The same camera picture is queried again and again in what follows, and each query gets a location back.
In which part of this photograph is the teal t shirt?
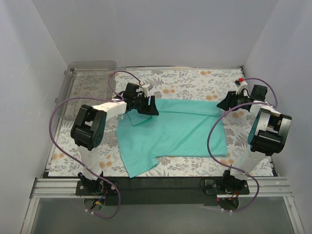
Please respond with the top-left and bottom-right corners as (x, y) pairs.
(116, 99), (228, 178)

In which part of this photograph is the clear plastic bin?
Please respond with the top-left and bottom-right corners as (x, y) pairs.
(56, 60), (117, 121)

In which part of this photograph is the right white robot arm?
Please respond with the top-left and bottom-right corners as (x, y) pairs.
(217, 84), (292, 194)

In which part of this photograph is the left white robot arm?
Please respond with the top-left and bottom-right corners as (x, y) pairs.
(70, 83), (159, 195)

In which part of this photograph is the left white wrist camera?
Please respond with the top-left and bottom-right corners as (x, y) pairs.
(137, 84), (154, 98)

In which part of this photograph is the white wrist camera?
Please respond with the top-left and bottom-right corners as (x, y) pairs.
(234, 78), (248, 95)
(137, 84), (154, 98)

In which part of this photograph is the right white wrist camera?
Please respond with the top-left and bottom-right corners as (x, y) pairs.
(234, 78), (248, 95)

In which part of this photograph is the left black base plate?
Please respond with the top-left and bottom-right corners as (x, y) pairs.
(75, 180), (117, 196)

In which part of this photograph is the aluminium frame rail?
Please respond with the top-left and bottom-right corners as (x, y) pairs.
(21, 176), (304, 234)

